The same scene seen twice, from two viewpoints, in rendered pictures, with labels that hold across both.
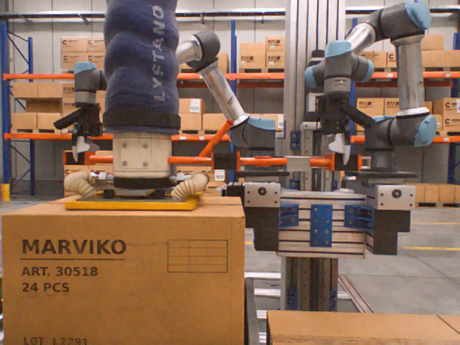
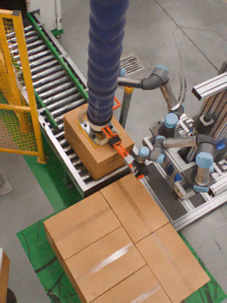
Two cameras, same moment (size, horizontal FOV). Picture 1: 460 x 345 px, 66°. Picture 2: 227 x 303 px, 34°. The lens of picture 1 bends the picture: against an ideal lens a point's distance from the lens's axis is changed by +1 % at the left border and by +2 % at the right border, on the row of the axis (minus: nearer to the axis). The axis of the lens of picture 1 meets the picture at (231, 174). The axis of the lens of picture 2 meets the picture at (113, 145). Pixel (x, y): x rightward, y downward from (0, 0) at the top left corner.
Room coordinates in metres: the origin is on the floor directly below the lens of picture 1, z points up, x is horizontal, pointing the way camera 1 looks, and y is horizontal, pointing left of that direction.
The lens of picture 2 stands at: (-0.04, -1.17, 3.83)
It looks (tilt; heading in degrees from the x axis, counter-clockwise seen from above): 60 degrees down; 47
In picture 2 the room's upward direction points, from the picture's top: 10 degrees clockwise
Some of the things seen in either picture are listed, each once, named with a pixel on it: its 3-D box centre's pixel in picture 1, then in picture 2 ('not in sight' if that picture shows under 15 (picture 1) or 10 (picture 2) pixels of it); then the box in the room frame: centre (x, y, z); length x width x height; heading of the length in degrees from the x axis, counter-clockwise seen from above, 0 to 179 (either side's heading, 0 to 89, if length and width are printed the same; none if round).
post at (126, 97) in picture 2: not in sight; (123, 115); (1.56, 0.49, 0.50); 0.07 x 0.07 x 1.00; 88
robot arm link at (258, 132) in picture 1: (261, 131); (170, 122); (1.53, -0.13, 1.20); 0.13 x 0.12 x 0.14; 28
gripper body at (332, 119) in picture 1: (333, 115); (139, 162); (1.06, -0.31, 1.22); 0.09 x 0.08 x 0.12; 90
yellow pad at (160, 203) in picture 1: (134, 198); (89, 131); (0.96, 0.27, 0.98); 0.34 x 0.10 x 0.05; 90
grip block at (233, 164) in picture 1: (225, 161); (114, 141); (1.05, 0.02, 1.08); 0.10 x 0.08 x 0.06; 0
